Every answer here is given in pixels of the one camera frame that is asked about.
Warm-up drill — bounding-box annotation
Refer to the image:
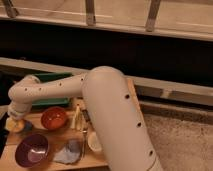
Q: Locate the white cup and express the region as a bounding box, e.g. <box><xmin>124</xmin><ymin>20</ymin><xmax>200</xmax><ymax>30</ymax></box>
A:
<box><xmin>88</xmin><ymin>132</ymin><xmax>102</xmax><ymax>153</ymax></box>

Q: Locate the red yellow apple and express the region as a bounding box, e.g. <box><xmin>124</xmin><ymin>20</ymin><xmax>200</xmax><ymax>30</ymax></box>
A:
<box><xmin>5</xmin><ymin>117</ymin><xmax>25</xmax><ymax>133</ymax></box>

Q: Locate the purple bowl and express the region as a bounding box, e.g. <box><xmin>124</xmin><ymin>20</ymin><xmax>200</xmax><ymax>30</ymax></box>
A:
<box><xmin>15</xmin><ymin>134</ymin><xmax>49</xmax><ymax>168</ymax></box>

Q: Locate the orange red bowl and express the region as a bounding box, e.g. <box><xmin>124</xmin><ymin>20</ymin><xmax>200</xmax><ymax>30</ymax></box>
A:
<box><xmin>41</xmin><ymin>106</ymin><xmax>68</xmax><ymax>130</ymax></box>

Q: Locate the grey blue cloth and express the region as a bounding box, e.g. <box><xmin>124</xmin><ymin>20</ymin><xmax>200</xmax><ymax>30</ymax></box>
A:
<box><xmin>53</xmin><ymin>139</ymin><xmax>81</xmax><ymax>164</ymax></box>

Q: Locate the green plastic tray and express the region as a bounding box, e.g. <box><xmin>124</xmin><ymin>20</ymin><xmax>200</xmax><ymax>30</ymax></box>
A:
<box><xmin>32</xmin><ymin>72</ymin><xmax>71</xmax><ymax>108</ymax></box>

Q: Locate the wooden cutting board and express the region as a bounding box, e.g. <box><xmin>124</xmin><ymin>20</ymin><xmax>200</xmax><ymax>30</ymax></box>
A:
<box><xmin>0</xmin><ymin>77</ymin><xmax>141</xmax><ymax>171</ymax></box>

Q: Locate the black crumpled object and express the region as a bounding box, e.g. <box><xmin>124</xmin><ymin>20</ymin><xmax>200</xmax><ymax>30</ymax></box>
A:
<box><xmin>82</xmin><ymin>109</ymin><xmax>90</xmax><ymax>123</ymax></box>

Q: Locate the silver fork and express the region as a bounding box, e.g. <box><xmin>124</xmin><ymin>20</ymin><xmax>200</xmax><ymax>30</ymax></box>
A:
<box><xmin>81</xmin><ymin>129</ymin><xmax>88</xmax><ymax>158</ymax></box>

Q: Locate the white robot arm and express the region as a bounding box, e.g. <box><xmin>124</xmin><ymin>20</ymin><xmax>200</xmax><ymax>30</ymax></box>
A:
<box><xmin>8</xmin><ymin>66</ymin><xmax>164</xmax><ymax>171</ymax></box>

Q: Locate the yellow banana toy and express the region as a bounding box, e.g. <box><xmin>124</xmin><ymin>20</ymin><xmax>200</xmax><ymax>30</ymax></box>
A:
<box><xmin>71</xmin><ymin>105</ymin><xmax>82</xmax><ymax>131</ymax></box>

